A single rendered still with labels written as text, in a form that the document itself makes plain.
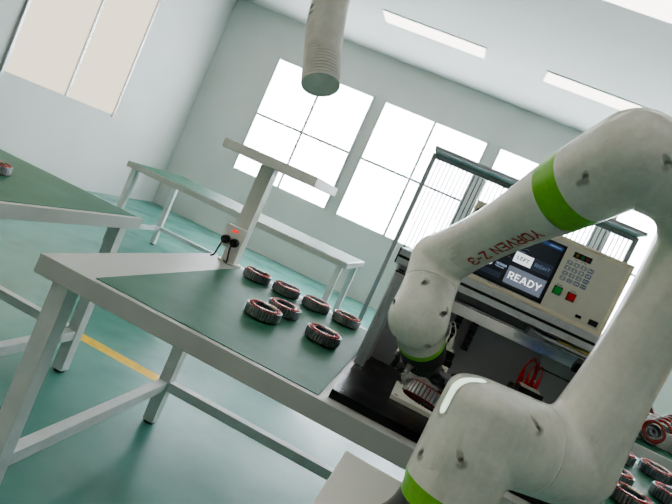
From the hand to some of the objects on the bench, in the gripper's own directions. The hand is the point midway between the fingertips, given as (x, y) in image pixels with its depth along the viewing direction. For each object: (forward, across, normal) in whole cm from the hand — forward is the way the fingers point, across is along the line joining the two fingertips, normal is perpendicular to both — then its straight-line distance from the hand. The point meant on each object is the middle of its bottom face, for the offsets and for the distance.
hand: (428, 391), depth 129 cm
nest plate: (+16, -4, +1) cm, 17 cm away
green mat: (+23, -61, +3) cm, 65 cm away
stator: (+26, -42, +5) cm, 50 cm away
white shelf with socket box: (+44, -96, +16) cm, 107 cm away
